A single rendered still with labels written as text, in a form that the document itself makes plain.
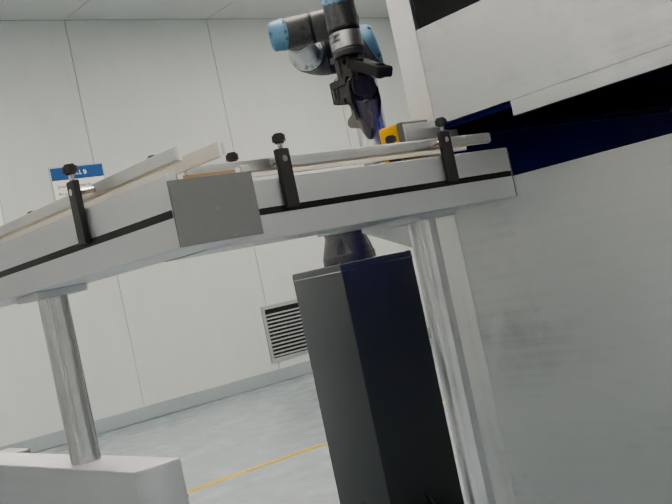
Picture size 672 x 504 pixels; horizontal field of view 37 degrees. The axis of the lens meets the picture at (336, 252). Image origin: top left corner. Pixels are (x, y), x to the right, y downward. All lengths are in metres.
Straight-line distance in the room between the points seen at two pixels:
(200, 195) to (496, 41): 0.82
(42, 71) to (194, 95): 1.23
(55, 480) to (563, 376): 0.92
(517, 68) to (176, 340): 5.97
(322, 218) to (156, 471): 0.46
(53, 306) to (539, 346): 0.88
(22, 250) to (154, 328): 5.91
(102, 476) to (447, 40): 1.03
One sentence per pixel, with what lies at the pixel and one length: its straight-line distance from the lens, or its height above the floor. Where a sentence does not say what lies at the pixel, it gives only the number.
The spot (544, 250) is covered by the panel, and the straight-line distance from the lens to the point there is 1.89.
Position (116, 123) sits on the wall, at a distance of 7.71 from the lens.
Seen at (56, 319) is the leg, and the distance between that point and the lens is 1.74.
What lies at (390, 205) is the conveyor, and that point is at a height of 0.86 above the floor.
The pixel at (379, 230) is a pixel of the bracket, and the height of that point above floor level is 0.84.
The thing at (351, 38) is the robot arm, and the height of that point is 1.29.
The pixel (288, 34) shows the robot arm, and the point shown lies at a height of 1.35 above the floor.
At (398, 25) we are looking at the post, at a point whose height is 1.23.
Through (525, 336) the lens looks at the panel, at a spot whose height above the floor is 0.58.
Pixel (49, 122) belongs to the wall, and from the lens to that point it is 7.50.
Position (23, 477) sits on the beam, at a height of 0.53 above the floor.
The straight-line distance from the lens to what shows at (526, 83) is 1.88.
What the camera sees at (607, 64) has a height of 1.02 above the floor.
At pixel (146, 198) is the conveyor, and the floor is 0.91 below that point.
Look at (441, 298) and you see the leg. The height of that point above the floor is 0.69.
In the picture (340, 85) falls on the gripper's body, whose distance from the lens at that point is 2.38.
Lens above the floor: 0.78
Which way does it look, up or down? 1 degrees up
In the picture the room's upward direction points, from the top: 12 degrees counter-clockwise
